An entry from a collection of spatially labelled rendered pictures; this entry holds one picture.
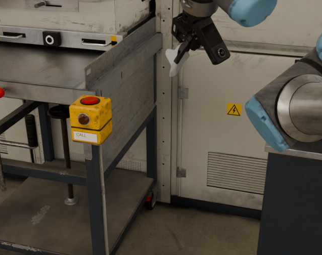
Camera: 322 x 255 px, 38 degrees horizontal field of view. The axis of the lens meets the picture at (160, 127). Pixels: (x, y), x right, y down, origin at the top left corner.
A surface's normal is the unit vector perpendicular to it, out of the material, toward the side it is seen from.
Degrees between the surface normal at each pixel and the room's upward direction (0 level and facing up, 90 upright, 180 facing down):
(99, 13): 90
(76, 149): 90
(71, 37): 90
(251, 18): 119
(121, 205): 0
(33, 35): 90
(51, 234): 0
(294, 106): 81
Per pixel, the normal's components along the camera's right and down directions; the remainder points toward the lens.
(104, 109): 0.96, 0.13
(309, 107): -0.98, -0.08
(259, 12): 0.51, 0.74
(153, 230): 0.00, -0.90
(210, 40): 0.40, -0.11
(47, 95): -0.29, 0.42
